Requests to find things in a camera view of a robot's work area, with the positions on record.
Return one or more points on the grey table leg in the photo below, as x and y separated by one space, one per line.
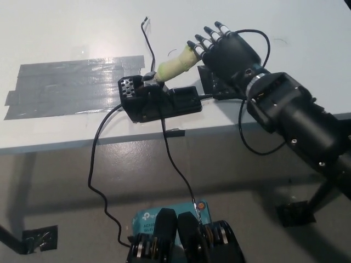
26 178

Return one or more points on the black soldering iron base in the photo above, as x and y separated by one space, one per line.
181 104

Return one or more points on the black floor tape patch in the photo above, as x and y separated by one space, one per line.
293 215
39 238

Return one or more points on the black tape patch on table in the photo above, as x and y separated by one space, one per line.
208 82

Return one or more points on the teal tp-link box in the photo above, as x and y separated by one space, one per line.
142 219

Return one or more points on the black stand leg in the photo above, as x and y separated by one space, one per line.
321 194
8 237

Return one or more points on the small black tape strip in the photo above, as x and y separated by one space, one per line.
175 133

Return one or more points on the grey duct tape patch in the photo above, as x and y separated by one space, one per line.
68 85

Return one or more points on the black robot body blocks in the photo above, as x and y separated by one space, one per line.
189 235

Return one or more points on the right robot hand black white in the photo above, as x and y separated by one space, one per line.
233 57

